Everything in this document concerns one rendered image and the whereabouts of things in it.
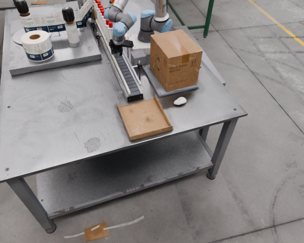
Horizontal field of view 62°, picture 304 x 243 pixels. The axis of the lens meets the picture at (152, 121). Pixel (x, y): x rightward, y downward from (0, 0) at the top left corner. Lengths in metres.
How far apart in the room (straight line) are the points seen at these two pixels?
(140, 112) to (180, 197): 0.91
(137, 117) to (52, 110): 0.55
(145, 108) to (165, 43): 0.44
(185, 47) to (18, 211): 1.79
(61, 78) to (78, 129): 0.54
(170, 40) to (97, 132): 0.77
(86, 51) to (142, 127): 0.88
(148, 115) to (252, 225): 1.23
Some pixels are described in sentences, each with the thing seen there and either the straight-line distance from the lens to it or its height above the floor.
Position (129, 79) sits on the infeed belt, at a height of 0.88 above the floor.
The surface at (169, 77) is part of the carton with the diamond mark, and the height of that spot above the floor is 0.97.
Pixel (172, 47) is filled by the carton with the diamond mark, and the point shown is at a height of 1.12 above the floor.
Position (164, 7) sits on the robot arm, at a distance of 1.99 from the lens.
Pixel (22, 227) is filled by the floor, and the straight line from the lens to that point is 2.31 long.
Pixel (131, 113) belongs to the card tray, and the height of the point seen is 0.83.
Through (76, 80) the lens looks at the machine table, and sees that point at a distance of 1.94.
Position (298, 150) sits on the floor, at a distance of 2.88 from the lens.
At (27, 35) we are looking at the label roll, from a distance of 2.17.
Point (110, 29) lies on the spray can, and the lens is 2.07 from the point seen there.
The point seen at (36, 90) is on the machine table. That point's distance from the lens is 1.93.
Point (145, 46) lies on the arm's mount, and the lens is 2.13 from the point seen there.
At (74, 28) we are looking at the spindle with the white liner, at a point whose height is 1.04.
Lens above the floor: 1.98
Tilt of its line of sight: 47 degrees down
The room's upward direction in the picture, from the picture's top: 2 degrees clockwise
